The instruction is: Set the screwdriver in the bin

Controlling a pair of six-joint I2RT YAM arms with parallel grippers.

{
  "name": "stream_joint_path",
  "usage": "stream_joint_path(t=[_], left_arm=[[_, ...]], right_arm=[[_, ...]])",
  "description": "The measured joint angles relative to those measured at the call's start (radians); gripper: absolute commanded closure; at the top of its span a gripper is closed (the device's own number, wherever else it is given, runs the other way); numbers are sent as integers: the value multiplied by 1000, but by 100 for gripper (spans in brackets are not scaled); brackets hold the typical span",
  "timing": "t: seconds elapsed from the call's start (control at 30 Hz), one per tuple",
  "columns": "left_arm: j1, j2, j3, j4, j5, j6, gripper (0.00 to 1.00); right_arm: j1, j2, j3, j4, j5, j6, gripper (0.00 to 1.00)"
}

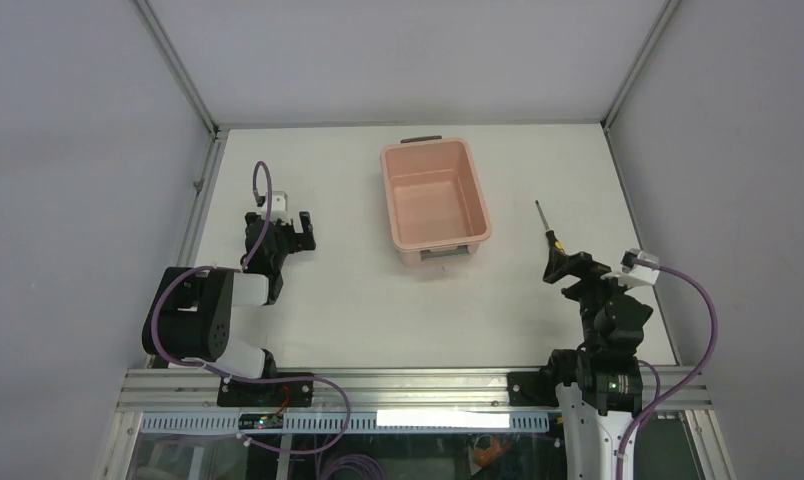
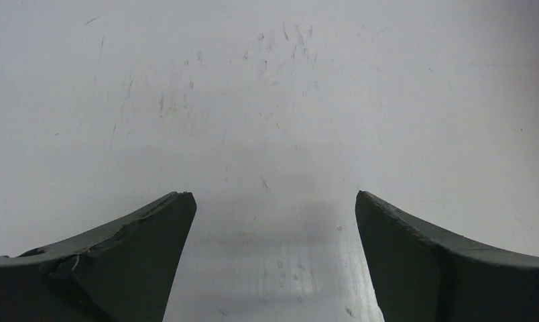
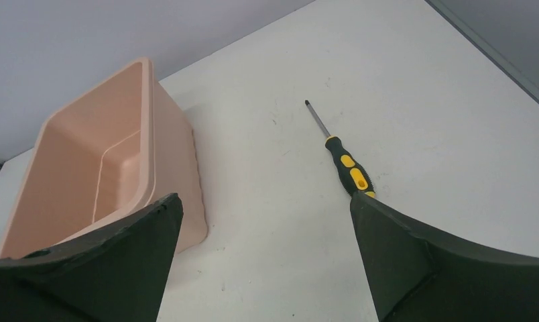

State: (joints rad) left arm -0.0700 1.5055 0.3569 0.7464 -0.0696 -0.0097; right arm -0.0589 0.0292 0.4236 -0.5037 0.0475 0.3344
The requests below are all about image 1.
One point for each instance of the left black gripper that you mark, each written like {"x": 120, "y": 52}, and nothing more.
{"x": 298, "y": 241}

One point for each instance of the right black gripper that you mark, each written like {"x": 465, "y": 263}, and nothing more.
{"x": 579, "y": 264}

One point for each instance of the black yellow screwdriver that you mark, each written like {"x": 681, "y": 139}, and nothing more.
{"x": 552, "y": 240}

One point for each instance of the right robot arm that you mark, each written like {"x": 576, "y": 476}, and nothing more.
{"x": 598, "y": 386}

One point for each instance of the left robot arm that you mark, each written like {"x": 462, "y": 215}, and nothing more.
{"x": 189, "y": 322}

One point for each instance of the pink plastic bin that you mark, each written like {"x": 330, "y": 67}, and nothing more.
{"x": 436, "y": 207}

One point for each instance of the orange object under table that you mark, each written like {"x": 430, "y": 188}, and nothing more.
{"x": 486, "y": 449}

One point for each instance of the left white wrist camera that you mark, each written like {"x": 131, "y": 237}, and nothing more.
{"x": 278, "y": 210}

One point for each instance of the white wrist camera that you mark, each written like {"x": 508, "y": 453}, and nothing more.
{"x": 278, "y": 210}
{"x": 638, "y": 269}

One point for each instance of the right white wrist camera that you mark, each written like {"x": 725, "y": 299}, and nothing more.
{"x": 638, "y": 269}

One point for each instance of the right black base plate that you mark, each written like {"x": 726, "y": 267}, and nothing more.
{"x": 531, "y": 389}

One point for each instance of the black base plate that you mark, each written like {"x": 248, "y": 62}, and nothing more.
{"x": 531, "y": 389}
{"x": 264, "y": 392}

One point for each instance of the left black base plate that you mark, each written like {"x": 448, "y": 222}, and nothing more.
{"x": 264, "y": 392}

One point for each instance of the white slotted cable duct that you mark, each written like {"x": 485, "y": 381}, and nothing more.
{"x": 385, "y": 421}

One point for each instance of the aluminium frame rail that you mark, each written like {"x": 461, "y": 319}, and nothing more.
{"x": 364, "y": 389}

